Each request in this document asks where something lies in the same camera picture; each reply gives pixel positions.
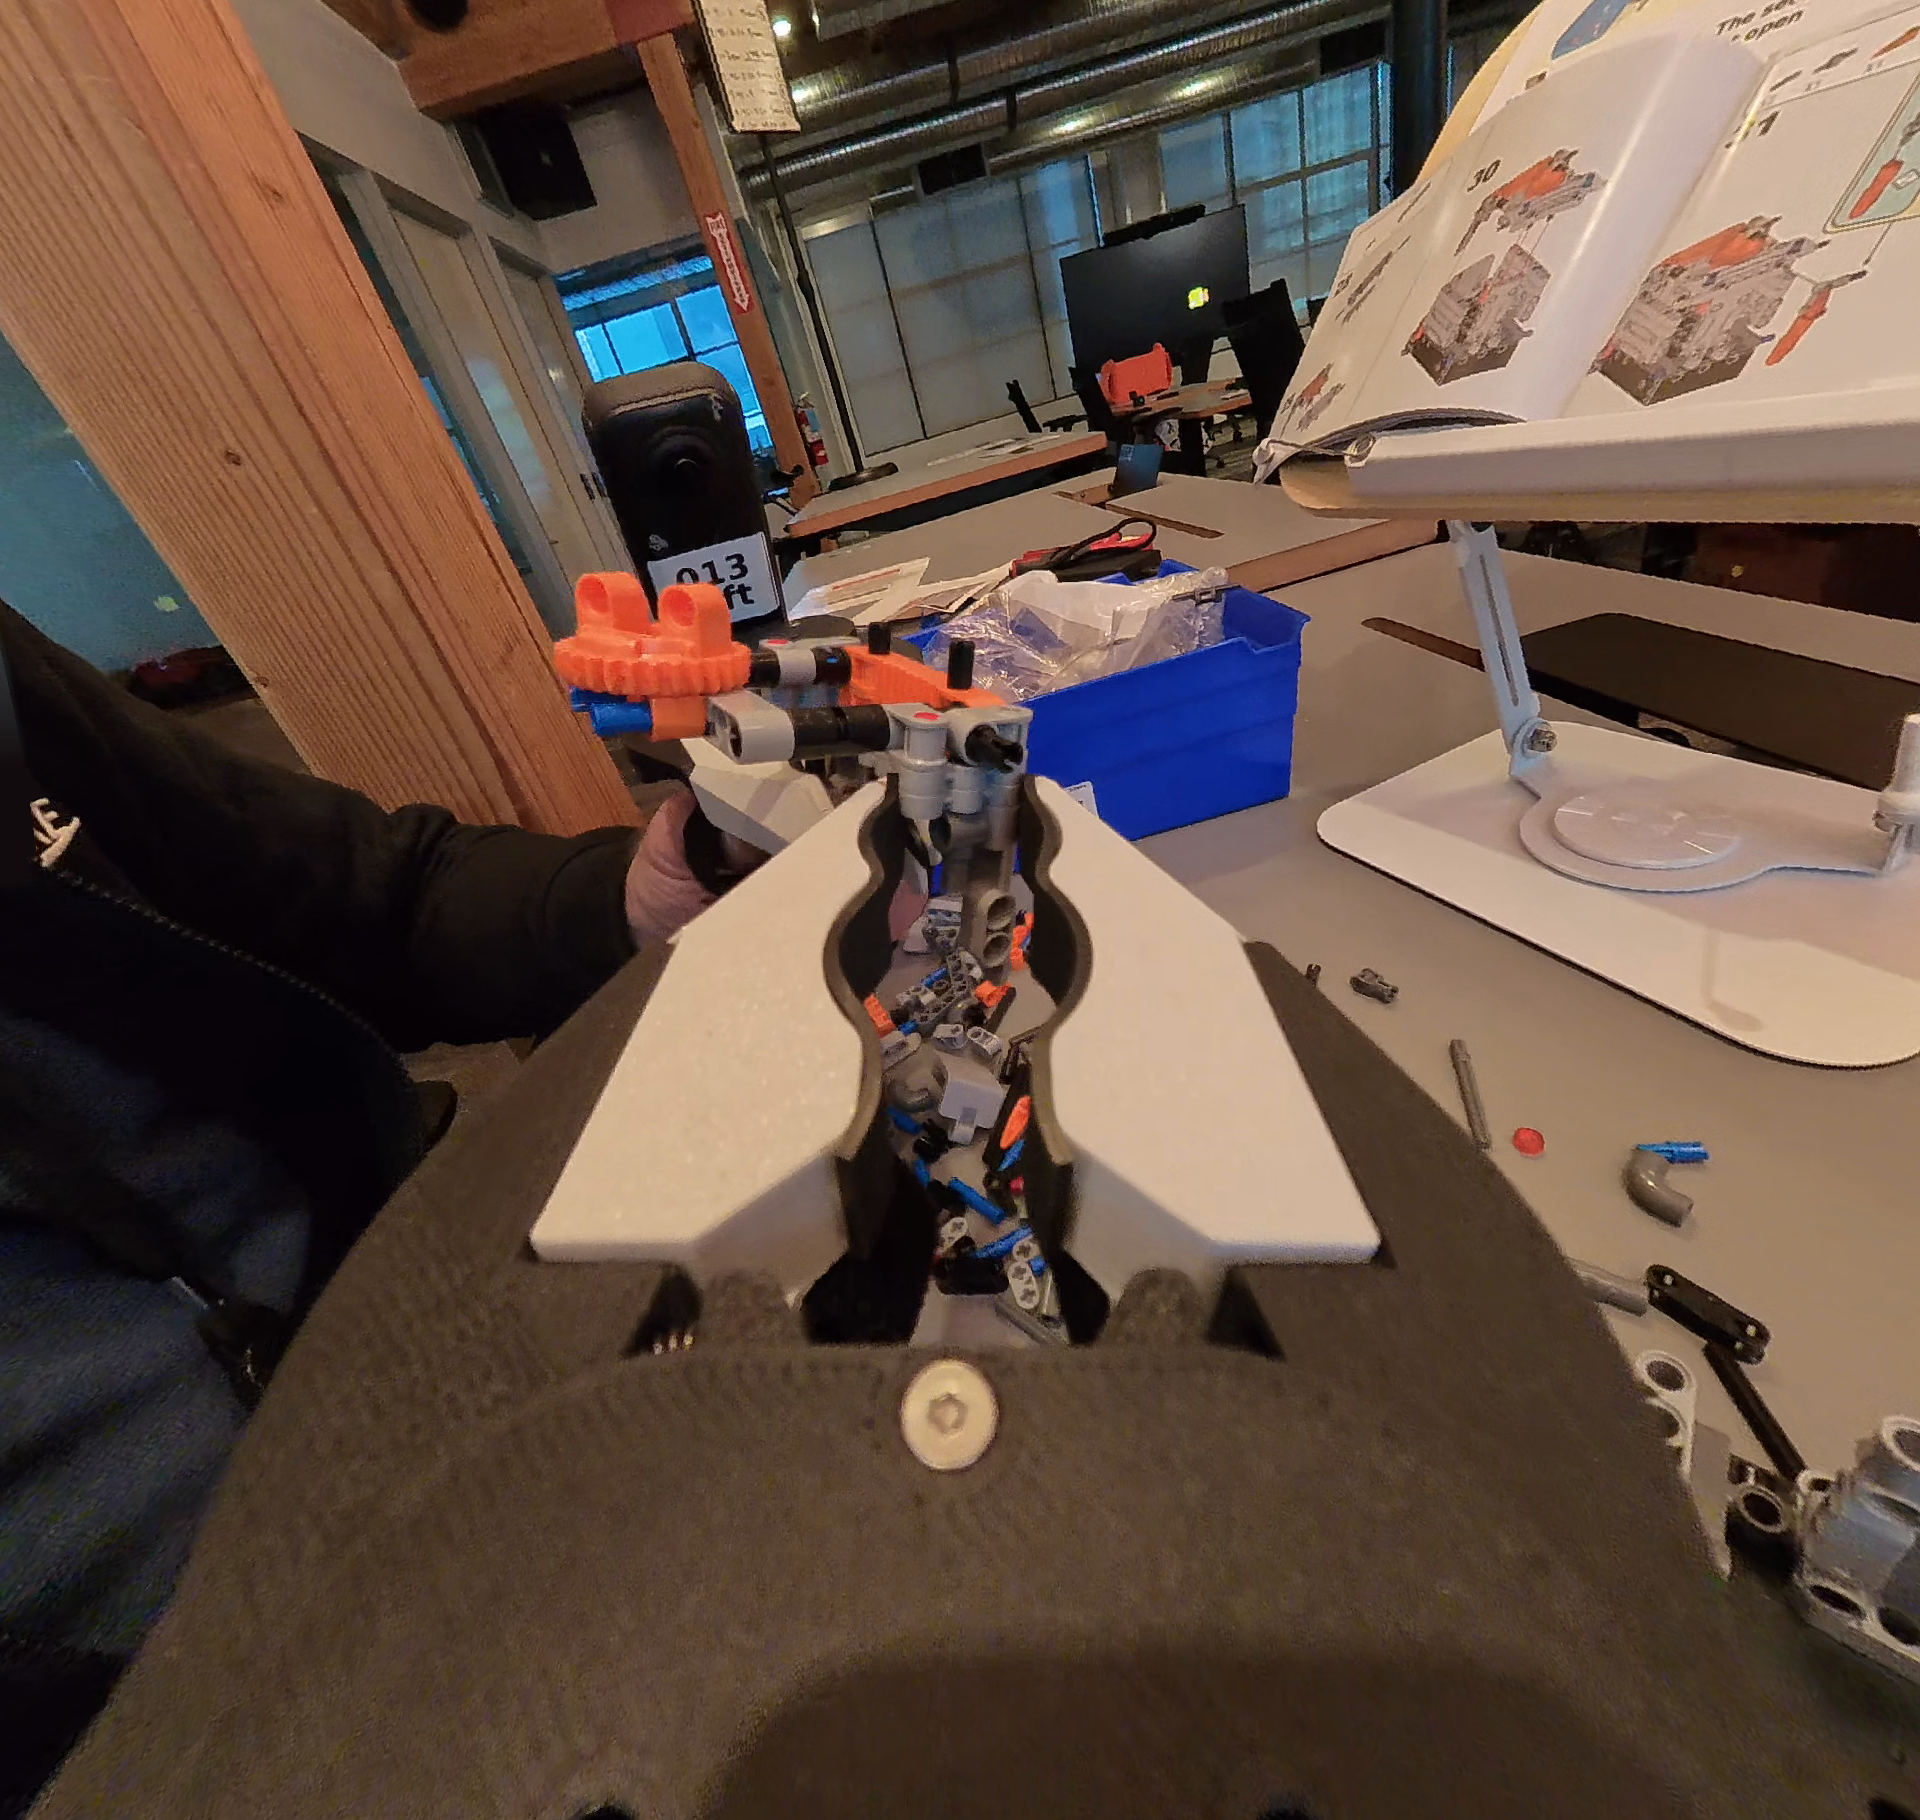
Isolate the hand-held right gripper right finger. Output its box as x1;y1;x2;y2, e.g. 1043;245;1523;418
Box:
1015;786;1384;1334

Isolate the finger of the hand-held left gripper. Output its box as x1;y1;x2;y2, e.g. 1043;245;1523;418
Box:
685;733;880;855

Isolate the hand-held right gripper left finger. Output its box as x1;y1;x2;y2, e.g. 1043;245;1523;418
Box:
532;779;902;1334

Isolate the orange and grey wing assembly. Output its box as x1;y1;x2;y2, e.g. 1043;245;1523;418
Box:
553;573;1041;892

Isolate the pile of small building pieces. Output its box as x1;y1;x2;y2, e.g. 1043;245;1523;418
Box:
843;876;1817;1491

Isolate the clear plastic bag with pieces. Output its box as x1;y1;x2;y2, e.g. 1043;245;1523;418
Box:
916;565;1231;700

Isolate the blue plastic bin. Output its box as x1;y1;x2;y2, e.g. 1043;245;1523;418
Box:
916;581;1313;840

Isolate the grey building kit robot assembly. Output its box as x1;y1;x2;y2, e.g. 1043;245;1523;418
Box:
1719;1410;1920;1701

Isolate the person's left forearm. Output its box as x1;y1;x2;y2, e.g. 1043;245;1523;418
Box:
0;607;645;1117

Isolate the person's left hand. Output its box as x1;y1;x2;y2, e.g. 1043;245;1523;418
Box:
623;793;739;954

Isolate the grey office table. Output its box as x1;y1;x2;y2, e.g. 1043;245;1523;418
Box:
775;428;1121;540
787;465;1448;623

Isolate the red and black tool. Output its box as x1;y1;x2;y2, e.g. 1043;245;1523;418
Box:
1049;513;1167;581

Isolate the white booklet stand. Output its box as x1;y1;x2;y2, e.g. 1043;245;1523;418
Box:
1276;395;1920;1072

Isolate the black monitor screen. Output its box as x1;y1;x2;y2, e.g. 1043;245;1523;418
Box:
1056;202;1256;381

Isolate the black office chair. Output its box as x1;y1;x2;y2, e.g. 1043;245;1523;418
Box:
1225;277;1313;436

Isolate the instruction booklet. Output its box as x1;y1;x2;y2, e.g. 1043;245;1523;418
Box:
1256;0;1920;476

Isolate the black wall speaker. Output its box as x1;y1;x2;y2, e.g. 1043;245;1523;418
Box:
476;92;598;222

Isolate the white wall sign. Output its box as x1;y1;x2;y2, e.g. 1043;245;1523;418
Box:
688;0;806;138

